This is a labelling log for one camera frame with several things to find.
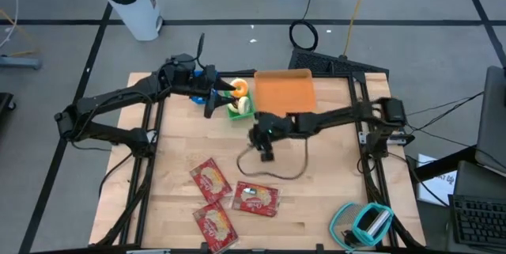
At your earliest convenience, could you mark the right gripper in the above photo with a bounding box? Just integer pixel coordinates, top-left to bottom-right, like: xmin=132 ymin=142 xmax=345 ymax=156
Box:
xmin=247 ymin=112 xmax=296 ymax=163

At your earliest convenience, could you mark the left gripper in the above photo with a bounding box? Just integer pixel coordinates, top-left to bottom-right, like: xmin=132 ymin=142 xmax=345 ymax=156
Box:
xmin=160 ymin=53 xmax=239 ymax=119

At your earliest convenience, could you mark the blue iced toy donut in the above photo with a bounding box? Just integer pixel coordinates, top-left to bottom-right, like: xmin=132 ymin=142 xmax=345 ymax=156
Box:
xmin=230 ymin=78 xmax=250 ymax=99

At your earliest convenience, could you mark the green plastic basket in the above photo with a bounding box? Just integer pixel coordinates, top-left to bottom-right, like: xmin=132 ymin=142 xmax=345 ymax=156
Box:
xmin=225 ymin=79 xmax=256 ymax=122

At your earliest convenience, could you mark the red snack packet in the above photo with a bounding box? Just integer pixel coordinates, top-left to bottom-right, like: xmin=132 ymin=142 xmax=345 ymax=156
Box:
xmin=189 ymin=157 xmax=233 ymax=205
xmin=229 ymin=181 xmax=282 ymax=216
xmin=192 ymin=201 xmax=240 ymax=254

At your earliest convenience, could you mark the blue plastic basket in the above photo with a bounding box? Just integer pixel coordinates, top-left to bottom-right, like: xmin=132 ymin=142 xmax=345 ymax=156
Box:
xmin=189 ymin=70 xmax=217 ymax=105

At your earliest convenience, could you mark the orange plastic tray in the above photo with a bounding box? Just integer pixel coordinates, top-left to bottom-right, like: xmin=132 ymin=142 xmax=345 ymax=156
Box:
xmin=253 ymin=68 xmax=318 ymax=119

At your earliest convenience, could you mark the black perforated panel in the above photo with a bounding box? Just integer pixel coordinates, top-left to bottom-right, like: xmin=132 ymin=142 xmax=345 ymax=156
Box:
xmin=287 ymin=47 xmax=391 ymax=77

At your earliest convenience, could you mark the white trash bin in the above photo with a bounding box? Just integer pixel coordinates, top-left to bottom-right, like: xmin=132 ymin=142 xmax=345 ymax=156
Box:
xmin=93 ymin=0 xmax=164 ymax=42

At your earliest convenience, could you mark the small dark blue tool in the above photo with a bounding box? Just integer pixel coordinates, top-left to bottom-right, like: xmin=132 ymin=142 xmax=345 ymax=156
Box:
xmin=342 ymin=230 xmax=358 ymax=247

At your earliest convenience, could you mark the black desk bar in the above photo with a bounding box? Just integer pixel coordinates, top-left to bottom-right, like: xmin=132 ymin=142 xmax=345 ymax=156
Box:
xmin=410 ymin=145 xmax=481 ymax=182

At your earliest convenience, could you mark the white paper sheet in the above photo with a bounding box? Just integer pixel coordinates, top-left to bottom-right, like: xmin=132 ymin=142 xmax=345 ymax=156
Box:
xmin=417 ymin=154 xmax=459 ymax=207

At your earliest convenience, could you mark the grey table foot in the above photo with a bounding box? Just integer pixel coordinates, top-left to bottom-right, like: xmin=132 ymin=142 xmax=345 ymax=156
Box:
xmin=0 ymin=55 xmax=43 ymax=71

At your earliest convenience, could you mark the grey laptop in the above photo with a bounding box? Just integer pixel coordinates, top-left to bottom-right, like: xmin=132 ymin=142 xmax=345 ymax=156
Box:
xmin=473 ymin=66 xmax=506 ymax=178

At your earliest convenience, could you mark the black chair base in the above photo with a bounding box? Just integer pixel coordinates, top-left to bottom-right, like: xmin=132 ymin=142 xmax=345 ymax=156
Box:
xmin=0 ymin=92 xmax=17 ymax=125

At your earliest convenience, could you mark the black keyboard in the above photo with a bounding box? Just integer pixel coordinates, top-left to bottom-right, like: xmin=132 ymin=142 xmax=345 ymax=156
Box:
xmin=448 ymin=193 xmax=506 ymax=249

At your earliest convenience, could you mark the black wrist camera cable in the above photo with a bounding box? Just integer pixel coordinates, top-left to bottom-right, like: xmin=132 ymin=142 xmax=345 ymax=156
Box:
xmin=197 ymin=32 xmax=206 ymax=66
xmin=236 ymin=138 xmax=310 ymax=180

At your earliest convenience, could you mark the coiled black floor cable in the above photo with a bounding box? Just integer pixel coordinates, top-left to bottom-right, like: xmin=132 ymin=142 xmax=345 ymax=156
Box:
xmin=288 ymin=0 xmax=319 ymax=52

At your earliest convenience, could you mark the black metal table frame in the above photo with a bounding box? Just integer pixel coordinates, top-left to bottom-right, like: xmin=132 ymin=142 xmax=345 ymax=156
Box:
xmin=89 ymin=58 xmax=428 ymax=254

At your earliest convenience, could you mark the yellow cable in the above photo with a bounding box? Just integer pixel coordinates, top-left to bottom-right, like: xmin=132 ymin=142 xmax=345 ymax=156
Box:
xmin=342 ymin=0 xmax=374 ymax=58

